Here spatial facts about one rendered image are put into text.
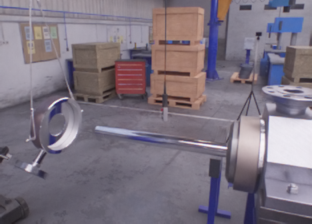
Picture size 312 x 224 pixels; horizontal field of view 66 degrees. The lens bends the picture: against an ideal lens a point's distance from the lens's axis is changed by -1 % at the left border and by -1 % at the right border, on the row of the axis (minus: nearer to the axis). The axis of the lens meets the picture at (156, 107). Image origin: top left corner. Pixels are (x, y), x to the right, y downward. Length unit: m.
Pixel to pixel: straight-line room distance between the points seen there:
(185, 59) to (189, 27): 0.65
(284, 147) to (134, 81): 5.08
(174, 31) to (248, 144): 4.45
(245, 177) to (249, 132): 0.20
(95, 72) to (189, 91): 2.21
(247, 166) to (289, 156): 0.18
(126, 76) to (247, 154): 5.01
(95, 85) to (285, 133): 5.17
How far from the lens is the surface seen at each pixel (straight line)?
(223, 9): 8.47
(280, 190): 1.05
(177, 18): 5.39
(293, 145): 1.11
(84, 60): 6.05
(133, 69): 5.89
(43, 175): 1.59
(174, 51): 5.38
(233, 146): 1.16
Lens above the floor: 1.68
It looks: 18 degrees down
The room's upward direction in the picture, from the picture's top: straight up
